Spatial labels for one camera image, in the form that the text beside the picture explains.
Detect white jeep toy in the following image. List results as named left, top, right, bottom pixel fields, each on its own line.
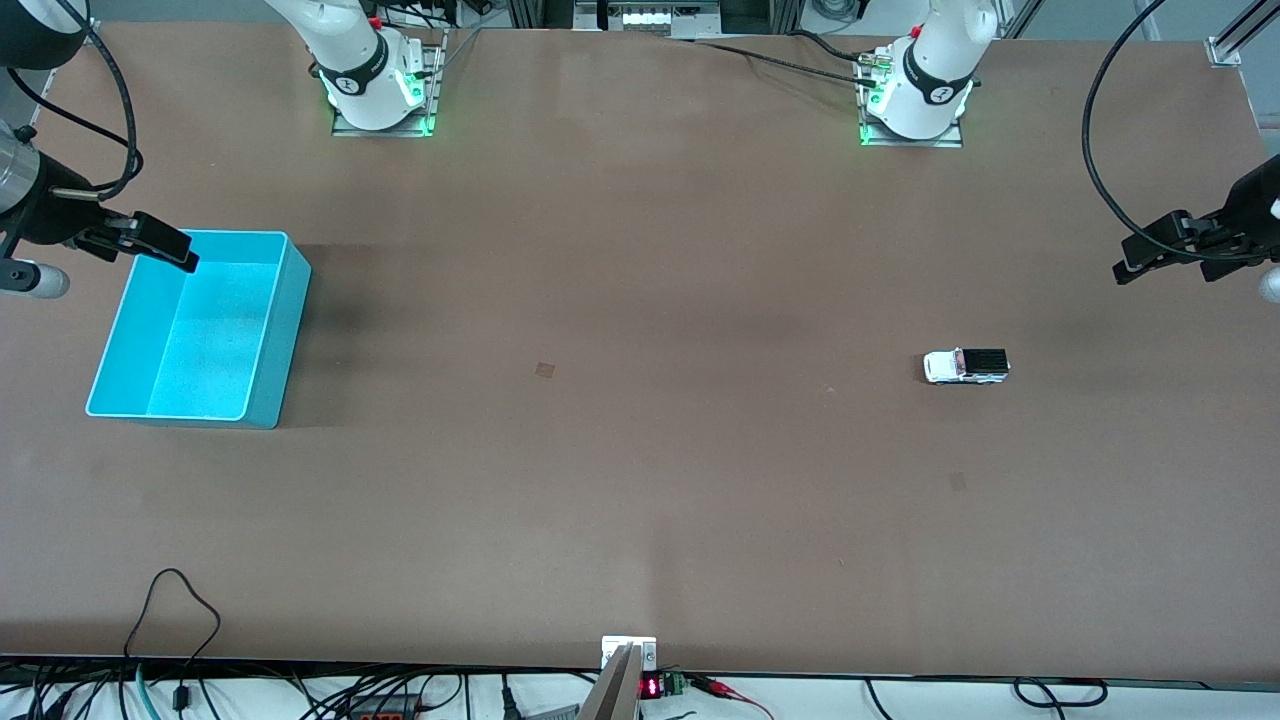
left=922, top=347, right=1011, bottom=386

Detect teal plastic storage bin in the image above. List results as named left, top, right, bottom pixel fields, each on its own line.
left=85, top=230, right=312, bottom=430

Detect white lit device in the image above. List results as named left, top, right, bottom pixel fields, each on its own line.
left=620, top=5, right=721, bottom=31

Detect red clip lead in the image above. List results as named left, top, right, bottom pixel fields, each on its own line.
left=688, top=675, right=776, bottom=720

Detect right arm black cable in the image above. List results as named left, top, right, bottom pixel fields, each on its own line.
left=5, top=18, right=144, bottom=201

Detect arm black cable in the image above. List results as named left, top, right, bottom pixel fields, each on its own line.
left=5, top=18, right=144, bottom=201
left=1082, top=0, right=1280, bottom=266

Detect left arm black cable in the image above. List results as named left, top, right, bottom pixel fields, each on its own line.
left=1082, top=0, right=1280, bottom=266

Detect aluminium frame profile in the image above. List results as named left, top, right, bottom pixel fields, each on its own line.
left=1215, top=0, right=1280, bottom=56

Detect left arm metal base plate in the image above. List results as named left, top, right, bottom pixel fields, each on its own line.
left=857, top=48, right=964, bottom=149

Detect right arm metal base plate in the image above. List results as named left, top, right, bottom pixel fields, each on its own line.
left=331, top=28, right=446, bottom=138

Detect thin black looped cable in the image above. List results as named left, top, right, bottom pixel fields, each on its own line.
left=124, top=568, right=222, bottom=701

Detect short black table cable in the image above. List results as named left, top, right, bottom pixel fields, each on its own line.
left=790, top=30, right=873, bottom=63

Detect long black table cable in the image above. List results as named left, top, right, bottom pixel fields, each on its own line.
left=690, top=38, right=883, bottom=89

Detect flat black cable loop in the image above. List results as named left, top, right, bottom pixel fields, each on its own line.
left=1012, top=677, right=1109, bottom=709

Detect tangled black cables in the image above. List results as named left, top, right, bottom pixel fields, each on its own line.
left=0, top=658, right=471, bottom=720

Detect white metal mount bracket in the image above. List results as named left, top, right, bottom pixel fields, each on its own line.
left=601, top=636, right=658, bottom=671

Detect aluminium camera mount profile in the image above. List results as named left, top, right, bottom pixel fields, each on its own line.
left=578, top=643, right=641, bottom=720

